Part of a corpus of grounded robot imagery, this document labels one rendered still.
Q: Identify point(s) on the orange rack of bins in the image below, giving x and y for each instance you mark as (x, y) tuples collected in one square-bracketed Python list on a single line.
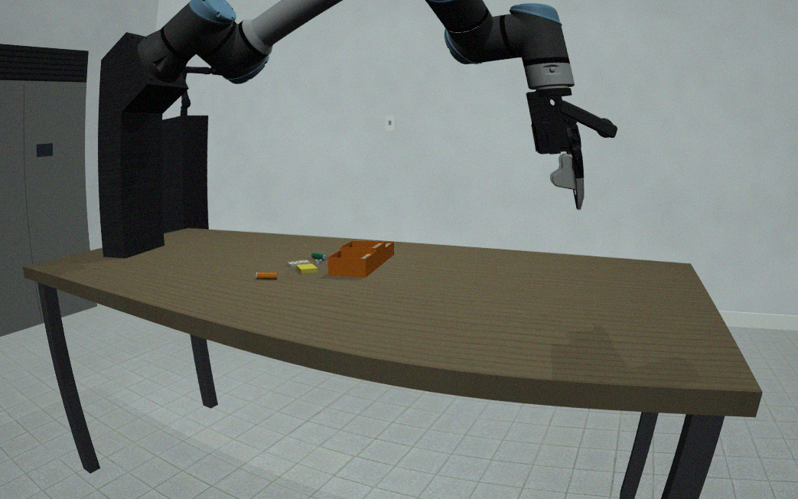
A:
[(359, 258)]

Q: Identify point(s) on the yellow sticky note pad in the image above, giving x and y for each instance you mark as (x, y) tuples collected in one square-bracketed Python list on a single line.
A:
[(307, 268)]

